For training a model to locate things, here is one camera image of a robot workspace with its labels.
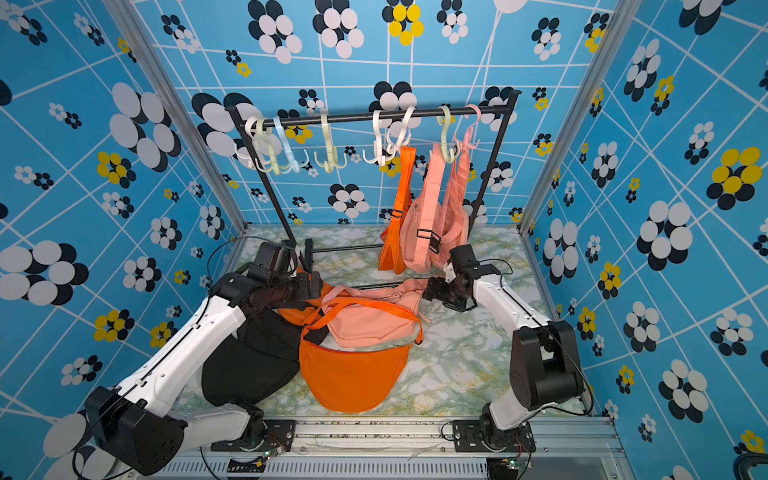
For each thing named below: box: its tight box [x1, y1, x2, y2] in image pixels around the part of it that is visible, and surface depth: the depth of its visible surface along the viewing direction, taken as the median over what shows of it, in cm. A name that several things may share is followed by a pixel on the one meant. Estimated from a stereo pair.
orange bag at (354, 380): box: [299, 298, 424, 413], surface depth 85 cm
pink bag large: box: [400, 142, 468, 273], surface depth 84 cm
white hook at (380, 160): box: [362, 109, 385, 167], surface depth 70 cm
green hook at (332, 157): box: [314, 110, 348, 173], surface depth 70 cm
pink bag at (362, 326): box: [322, 278, 430, 348], surface depth 91 cm
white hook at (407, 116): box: [386, 105, 417, 162], surface depth 71 cm
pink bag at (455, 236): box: [441, 128, 471, 264], surface depth 85 cm
